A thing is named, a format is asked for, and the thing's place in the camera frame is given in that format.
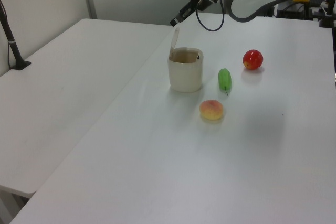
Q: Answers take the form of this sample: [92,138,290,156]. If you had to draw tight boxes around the beige hinged bin lid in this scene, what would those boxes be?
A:
[169,26,181,61]

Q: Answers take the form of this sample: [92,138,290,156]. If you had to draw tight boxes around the cream plastic garbage bin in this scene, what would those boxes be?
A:
[167,47,205,93]

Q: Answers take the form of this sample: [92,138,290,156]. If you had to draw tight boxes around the green toy gourd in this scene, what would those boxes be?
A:
[218,68,233,96]

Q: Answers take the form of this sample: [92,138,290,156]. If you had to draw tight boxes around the red toy apple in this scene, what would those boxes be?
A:
[242,49,264,71]

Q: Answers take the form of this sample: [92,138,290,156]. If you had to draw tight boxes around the orange pink toy peach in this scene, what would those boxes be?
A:
[199,99,224,121]

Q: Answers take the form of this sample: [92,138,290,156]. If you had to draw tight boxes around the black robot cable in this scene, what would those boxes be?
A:
[195,0,263,31]

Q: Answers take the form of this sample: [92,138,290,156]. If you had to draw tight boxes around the black camera stand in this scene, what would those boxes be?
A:
[319,0,336,28]

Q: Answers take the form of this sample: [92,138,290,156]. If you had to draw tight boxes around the black camera pole with clamp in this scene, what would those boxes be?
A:
[0,0,32,71]

